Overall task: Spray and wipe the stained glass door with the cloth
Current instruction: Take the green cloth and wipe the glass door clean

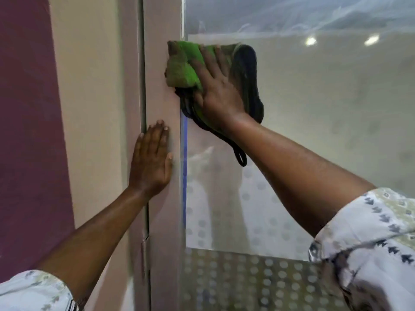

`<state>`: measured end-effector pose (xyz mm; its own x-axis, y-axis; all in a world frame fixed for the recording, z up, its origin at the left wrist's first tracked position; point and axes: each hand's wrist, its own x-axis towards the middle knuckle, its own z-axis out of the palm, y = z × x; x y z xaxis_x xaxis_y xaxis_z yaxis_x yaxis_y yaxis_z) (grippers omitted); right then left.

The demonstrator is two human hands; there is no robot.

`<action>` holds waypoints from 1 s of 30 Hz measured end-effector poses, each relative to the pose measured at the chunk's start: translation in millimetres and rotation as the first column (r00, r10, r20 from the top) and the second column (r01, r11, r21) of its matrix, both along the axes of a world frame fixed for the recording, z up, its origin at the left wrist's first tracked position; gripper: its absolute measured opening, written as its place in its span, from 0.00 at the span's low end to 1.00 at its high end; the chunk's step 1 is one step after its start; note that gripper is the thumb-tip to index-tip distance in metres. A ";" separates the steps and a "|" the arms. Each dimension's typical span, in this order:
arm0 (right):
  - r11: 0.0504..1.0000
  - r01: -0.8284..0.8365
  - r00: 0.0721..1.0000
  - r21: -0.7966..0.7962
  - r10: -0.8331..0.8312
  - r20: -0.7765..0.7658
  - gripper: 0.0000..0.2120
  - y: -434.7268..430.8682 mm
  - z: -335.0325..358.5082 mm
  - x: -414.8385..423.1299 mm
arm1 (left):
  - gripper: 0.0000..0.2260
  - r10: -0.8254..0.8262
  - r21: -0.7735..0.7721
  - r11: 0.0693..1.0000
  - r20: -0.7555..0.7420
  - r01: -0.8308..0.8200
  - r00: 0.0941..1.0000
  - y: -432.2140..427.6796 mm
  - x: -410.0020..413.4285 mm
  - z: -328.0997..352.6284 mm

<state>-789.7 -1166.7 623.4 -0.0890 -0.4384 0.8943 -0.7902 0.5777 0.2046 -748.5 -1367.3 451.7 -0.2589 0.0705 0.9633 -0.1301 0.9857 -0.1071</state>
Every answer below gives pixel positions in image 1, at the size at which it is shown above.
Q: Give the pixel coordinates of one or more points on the person's right thumb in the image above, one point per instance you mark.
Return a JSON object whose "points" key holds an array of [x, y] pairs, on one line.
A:
{"points": [[197, 76]]}

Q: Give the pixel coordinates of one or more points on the person's right forearm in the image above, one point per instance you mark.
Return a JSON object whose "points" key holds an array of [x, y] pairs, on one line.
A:
{"points": [[291, 178]]}

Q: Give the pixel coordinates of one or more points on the beige door jamb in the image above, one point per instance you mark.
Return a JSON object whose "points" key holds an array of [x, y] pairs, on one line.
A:
{"points": [[131, 77]]}

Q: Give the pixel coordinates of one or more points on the person's shirt sleeve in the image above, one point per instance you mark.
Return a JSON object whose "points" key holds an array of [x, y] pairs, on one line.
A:
{"points": [[32, 293], [373, 249]]}

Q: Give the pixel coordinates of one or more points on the person's left little finger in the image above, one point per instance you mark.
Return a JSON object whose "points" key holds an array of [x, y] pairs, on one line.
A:
{"points": [[139, 145]]}

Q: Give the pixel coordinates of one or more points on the person's left hand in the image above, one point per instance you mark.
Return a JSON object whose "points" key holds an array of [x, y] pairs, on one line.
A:
{"points": [[150, 168]]}

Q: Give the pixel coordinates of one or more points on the person's right middle finger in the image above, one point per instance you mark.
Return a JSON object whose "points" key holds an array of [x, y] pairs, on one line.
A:
{"points": [[221, 58]]}

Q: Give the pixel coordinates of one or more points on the green and black cleaning cloth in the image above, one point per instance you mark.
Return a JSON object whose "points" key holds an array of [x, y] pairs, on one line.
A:
{"points": [[183, 66]]}

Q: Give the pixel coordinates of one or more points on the metal door hinge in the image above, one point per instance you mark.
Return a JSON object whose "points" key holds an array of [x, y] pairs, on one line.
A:
{"points": [[145, 259]]}

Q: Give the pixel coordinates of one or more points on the blue tape strip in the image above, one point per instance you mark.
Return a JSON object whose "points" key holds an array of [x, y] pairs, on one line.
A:
{"points": [[185, 178]]}

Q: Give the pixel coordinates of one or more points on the person's left shirt sleeve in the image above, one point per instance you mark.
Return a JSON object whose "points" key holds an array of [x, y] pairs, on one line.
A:
{"points": [[32, 293]]}

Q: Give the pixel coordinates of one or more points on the person's left forearm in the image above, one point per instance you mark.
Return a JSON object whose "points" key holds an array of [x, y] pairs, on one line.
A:
{"points": [[94, 236]]}

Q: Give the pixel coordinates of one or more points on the frosted dotted glass pane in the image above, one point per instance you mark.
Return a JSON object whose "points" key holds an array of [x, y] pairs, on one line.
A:
{"points": [[324, 110]]}

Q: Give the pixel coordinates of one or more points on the person's right shirt sleeve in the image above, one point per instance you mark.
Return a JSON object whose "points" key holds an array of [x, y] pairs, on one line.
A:
{"points": [[373, 249]]}

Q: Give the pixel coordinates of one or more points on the beige door leaf frame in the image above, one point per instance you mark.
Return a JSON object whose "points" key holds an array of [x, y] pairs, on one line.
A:
{"points": [[162, 29]]}

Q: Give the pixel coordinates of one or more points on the person's left thumb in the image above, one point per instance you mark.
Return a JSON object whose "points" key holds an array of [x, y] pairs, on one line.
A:
{"points": [[169, 165]]}

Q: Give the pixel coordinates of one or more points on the person's right hand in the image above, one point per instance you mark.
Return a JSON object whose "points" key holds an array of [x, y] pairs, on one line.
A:
{"points": [[220, 90]]}

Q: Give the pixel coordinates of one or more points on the person's left middle finger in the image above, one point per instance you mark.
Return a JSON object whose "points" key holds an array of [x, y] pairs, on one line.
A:
{"points": [[159, 134]]}

